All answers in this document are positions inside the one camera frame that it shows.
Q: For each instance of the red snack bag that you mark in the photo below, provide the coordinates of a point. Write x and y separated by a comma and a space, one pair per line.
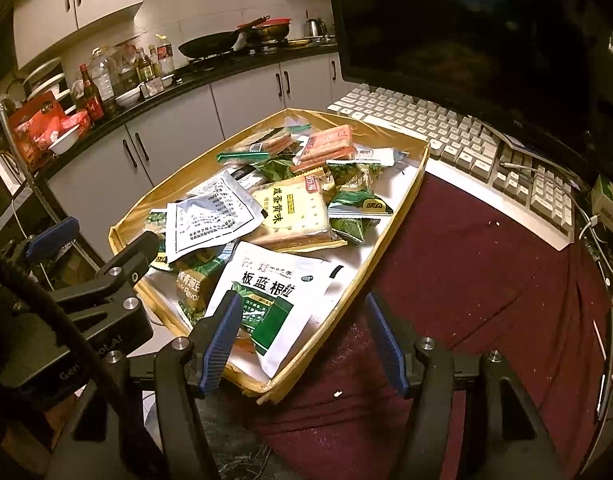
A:
36, 130

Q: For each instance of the large white bowl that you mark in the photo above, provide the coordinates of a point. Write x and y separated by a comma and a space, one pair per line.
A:
64, 142

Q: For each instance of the steel kettle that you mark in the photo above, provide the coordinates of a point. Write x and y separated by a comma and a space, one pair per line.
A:
315, 27

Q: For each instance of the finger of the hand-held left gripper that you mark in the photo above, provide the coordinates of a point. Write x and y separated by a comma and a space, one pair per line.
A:
131, 260
54, 239

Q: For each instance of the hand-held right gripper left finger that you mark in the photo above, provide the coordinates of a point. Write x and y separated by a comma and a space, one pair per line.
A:
221, 340

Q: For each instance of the large green pea packet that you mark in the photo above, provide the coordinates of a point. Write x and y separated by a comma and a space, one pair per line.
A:
194, 285

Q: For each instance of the white sachet with black text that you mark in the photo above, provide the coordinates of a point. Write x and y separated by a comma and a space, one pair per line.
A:
211, 220

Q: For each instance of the black frying pan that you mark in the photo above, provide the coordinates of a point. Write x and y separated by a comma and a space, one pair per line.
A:
206, 45

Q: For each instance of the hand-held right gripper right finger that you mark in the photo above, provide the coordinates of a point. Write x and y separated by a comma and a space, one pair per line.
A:
384, 345

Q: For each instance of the yellow label cracker packet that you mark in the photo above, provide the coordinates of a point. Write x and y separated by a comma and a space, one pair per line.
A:
291, 210

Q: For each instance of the white kitchen cabinets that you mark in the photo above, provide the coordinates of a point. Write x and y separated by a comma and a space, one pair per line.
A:
176, 125

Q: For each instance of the small white bowl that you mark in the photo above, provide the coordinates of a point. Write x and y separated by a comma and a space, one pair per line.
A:
128, 97

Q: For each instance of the white wall cabinets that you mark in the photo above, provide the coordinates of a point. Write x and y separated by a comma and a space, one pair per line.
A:
76, 0

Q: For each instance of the maroon tablecloth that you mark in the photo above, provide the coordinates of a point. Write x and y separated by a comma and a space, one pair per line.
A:
461, 270

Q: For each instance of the row of condiment bottles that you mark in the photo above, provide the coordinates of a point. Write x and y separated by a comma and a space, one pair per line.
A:
111, 75

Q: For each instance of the gold-lined cardboard box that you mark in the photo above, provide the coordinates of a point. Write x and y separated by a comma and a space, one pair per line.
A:
376, 132

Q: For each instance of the red wok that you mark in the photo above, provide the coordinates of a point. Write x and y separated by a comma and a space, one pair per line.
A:
269, 30

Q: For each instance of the dish rack with plates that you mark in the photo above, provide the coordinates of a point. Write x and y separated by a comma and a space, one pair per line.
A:
46, 82

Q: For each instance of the small green pea packet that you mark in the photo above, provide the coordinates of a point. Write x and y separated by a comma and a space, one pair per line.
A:
359, 205
354, 229
351, 172

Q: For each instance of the white computer keyboard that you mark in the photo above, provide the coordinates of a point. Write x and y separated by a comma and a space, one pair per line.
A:
436, 135

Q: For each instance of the large red sausage packet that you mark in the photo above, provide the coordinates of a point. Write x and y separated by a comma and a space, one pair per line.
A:
326, 147

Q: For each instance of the white and green carton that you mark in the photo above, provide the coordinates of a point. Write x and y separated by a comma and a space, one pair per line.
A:
609, 205

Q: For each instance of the small white snack packet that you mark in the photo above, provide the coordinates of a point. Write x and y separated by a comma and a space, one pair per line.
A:
381, 155

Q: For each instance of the green striped stick packet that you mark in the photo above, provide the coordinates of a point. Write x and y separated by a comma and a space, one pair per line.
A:
241, 156

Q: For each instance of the black computer monitor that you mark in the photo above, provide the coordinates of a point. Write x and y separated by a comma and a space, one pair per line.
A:
461, 35

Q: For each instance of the white and green sachet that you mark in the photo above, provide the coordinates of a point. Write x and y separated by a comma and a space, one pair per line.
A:
276, 290

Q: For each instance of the small red sausage packet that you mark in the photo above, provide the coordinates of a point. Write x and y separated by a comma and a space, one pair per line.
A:
274, 142

